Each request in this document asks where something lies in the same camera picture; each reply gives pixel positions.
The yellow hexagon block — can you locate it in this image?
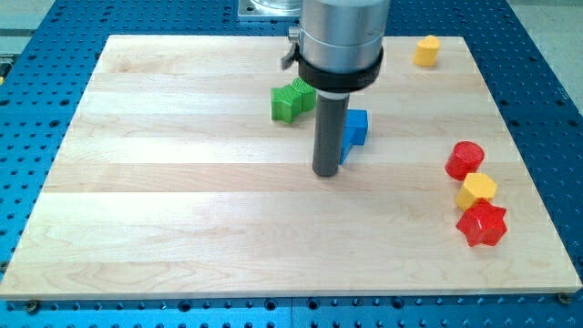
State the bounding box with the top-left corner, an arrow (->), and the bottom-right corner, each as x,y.
455,173 -> 497,210

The blue angular block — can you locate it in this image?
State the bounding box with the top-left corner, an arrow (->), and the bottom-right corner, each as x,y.
339,109 -> 368,165

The yellow heart block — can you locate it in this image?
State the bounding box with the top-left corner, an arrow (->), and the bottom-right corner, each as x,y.
413,36 -> 441,67

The green star block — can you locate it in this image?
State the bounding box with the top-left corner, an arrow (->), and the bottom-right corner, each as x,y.
271,85 -> 302,124

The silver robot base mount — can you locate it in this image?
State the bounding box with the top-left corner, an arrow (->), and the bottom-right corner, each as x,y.
237,0 -> 302,21

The red star block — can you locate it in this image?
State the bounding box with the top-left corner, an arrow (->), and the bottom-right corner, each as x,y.
456,200 -> 507,247

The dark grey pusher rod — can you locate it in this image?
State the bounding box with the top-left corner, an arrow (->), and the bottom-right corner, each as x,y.
312,90 -> 350,178

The wooden board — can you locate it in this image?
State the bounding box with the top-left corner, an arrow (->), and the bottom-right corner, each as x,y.
1,36 -> 581,300

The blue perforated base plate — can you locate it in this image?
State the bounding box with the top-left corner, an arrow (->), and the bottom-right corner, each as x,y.
1,1 -> 582,327

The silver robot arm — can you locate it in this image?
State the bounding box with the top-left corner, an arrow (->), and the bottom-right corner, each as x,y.
281,0 -> 390,178

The red cylinder block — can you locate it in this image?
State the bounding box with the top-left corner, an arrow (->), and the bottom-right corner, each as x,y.
445,140 -> 486,180

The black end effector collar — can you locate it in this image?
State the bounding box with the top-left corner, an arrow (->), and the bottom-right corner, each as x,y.
297,48 -> 384,93

